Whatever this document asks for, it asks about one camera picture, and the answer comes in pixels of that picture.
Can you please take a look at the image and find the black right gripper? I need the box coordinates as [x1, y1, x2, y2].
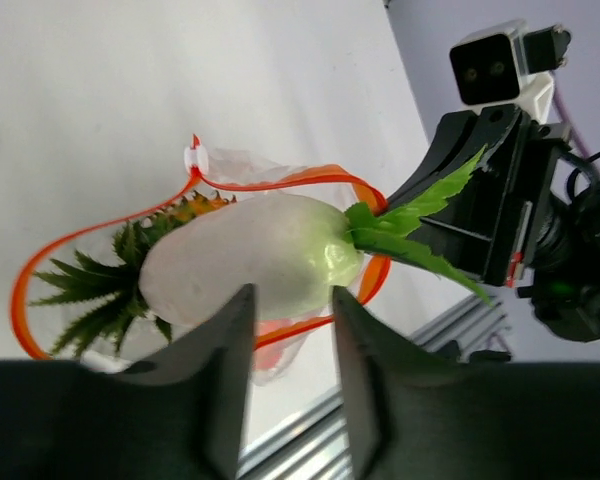
[388, 104, 571, 286]

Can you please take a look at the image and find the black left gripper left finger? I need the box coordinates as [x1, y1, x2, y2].
[0, 284, 256, 479]

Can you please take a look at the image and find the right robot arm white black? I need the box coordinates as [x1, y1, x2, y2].
[389, 104, 600, 342]

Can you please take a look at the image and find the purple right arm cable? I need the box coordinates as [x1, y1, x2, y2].
[552, 84, 591, 161]

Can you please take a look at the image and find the aluminium rail at table edge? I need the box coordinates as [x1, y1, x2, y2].
[237, 294, 514, 480]

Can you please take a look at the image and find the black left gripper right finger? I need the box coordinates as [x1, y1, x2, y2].
[332, 287, 600, 479]

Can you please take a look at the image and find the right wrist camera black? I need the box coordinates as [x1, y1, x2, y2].
[449, 19, 572, 123]

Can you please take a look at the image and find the clear zip bag orange zipper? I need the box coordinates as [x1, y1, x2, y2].
[10, 141, 389, 372]

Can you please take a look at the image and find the orange spiky pineapple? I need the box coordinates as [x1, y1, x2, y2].
[29, 191, 236, 358]

